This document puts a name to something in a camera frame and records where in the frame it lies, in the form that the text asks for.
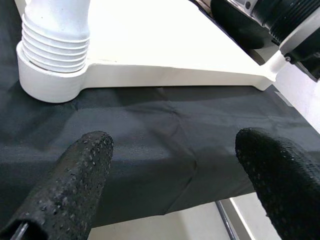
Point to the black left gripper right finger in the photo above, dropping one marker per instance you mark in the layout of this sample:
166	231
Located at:
282	187

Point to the black table cloth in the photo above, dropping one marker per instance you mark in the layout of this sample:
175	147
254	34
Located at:
155	150

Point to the white plastic table top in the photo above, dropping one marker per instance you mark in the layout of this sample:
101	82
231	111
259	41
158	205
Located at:
150	50

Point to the white plastic table leg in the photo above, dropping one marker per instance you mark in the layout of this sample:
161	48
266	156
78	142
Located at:
55	37

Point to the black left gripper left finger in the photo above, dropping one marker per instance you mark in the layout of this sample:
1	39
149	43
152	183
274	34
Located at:
70	190

